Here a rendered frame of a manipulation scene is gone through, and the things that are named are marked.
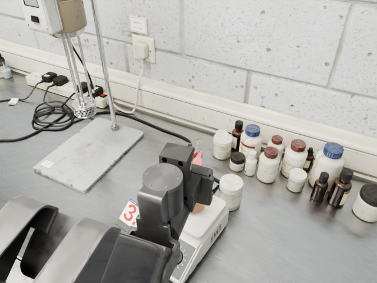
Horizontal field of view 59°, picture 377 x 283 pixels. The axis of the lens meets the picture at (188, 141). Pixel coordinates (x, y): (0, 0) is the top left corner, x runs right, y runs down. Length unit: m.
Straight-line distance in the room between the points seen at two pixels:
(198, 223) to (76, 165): 0.45
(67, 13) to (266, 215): 0.68
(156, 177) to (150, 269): 0.12
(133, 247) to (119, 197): 0.56
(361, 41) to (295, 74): 0.18
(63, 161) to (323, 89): 0.77
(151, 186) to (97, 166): 0.57
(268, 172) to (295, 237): 0.19
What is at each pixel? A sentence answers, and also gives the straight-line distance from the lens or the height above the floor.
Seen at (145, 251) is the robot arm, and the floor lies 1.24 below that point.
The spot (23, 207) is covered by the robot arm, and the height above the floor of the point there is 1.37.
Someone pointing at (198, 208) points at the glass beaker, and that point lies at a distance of 0.74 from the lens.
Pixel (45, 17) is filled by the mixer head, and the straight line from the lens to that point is 0.81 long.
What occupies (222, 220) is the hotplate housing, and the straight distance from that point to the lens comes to 0.79.
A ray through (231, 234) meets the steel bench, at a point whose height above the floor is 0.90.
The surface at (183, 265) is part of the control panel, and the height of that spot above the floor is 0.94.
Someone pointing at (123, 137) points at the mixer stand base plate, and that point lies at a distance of 1.10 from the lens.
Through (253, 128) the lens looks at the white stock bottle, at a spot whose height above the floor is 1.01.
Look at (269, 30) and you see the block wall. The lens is 0.96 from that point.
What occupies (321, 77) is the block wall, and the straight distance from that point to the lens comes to 0.97.
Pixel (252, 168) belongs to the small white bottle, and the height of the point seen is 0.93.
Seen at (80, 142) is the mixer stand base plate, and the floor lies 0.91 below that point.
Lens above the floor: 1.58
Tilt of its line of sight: 39 degrees down
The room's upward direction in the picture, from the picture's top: straight up
